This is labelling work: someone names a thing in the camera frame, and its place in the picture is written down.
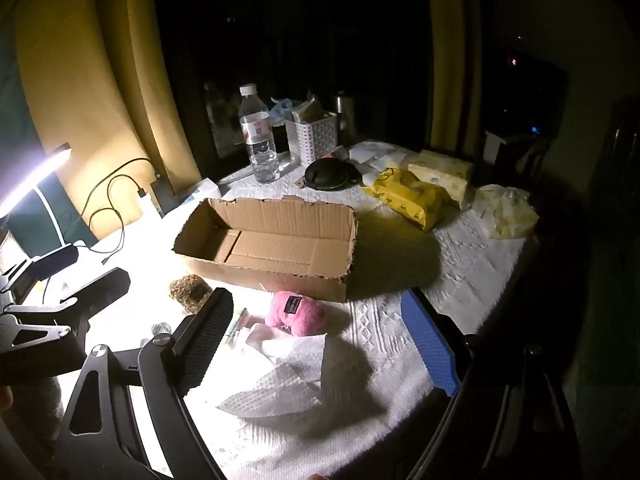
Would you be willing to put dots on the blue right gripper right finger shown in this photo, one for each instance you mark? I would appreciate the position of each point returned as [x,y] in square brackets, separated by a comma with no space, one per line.
[420,319]

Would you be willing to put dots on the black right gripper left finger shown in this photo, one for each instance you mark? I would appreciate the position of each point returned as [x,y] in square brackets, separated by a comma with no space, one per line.
[198,339]

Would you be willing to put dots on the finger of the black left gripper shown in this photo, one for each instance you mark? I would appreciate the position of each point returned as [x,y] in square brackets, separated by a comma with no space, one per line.
[93,298]

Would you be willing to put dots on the brown plush toy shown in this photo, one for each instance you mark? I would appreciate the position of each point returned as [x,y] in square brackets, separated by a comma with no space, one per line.
[191,292]

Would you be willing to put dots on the white paper towel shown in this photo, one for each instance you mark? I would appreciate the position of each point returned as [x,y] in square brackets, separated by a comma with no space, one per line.
[267,375]

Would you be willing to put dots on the pink plush toy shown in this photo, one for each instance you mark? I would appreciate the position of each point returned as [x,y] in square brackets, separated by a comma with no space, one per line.
[296,314]

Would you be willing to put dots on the white power bank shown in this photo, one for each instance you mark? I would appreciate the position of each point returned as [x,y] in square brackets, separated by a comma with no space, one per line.
[146,206]

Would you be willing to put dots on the white lace tablecloth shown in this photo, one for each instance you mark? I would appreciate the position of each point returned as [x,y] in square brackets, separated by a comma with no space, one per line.
[373,378]

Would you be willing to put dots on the white desk lamp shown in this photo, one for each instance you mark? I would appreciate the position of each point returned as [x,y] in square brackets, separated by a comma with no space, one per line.
[29,181]

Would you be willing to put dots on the white blue box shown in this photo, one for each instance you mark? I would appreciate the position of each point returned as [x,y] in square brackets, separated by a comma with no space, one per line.
[203,190]

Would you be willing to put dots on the yellow wipes pack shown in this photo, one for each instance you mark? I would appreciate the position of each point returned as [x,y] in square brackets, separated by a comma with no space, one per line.
[417,201]

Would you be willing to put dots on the open cardboard box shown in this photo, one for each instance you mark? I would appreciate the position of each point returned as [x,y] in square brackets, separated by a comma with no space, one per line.
[287,245]

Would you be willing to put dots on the clear plastic bag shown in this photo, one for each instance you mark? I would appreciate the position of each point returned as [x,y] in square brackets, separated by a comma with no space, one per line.
[504,213]

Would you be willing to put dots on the pale tissue pack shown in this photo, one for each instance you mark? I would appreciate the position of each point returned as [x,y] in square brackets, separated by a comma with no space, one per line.
[445,171]

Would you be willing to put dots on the clear water bottle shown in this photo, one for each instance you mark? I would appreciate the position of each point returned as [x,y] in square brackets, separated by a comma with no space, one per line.
[258,136]

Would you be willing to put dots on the white perforated basket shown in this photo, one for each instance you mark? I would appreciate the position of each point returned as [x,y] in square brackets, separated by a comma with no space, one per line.
[309,142]

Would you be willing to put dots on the metal thermos flask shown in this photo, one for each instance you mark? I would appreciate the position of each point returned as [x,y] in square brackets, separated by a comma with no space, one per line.
[346,122]

